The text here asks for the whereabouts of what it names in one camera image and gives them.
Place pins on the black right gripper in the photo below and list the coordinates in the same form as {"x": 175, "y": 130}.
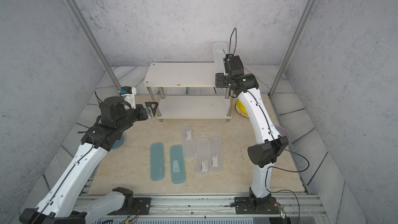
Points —
{"x": 220, "y": 79}

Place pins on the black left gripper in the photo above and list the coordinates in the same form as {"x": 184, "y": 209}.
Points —
{"x": 150, "y": 113}

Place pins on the translucent pencil case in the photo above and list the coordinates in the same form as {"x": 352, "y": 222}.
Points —
{"x": 216, "y": 154}
{"x": 202, "y": 156}
{"x": 187, "y": 141}
{"x": 220, "y": 51}

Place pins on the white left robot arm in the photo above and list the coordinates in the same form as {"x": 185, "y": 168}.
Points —
{"x": 118, "y": 113}

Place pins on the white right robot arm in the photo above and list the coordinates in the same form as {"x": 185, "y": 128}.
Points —
{"x": 270, "y": 144}

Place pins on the white two-tier shelf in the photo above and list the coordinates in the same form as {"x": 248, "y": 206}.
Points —
{"x": 188, "y": 91}

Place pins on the teal pencil case left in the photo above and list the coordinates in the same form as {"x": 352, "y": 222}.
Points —
{"x": 157, "y": 164}

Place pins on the teal pencil case labelled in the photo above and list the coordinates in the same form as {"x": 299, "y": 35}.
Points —
{"x": 178, "y": 174}

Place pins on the blue round plate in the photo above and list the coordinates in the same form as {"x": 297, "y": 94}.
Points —
{"x": 118, "y": 143}

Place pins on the patterned round plate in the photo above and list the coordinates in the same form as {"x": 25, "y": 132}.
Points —
{"x": 240, "y": 109}

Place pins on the lilac bowl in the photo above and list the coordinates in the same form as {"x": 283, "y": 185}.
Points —
{"x": 283, "y": 132}

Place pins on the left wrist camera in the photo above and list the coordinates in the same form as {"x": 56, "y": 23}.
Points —
{"x": 128, "y": 94}

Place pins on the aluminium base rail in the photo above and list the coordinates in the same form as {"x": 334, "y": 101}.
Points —
{"x": 219, "y": 209}

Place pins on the right aluminium frame post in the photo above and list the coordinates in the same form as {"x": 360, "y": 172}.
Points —
{"x": 307, "y": 11}

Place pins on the aluminium frame post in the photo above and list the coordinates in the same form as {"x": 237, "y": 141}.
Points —
{"x": 76, "y": 12}
{"x": 307, "y": 11}

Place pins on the left aluminium frame post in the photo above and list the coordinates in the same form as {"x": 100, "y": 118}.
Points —
{"x": 76, "y": 12}

